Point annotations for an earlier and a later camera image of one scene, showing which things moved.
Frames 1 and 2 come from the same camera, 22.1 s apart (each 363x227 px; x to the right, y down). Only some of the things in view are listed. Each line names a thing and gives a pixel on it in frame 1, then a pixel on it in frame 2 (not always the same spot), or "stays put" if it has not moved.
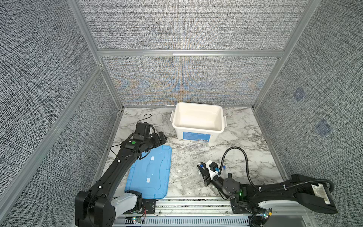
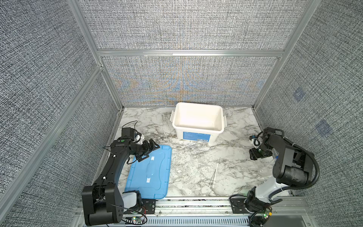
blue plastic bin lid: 150,176 stays put
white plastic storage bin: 198,122 stays put
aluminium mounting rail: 212,212 stays put
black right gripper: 207,179 → 255,154
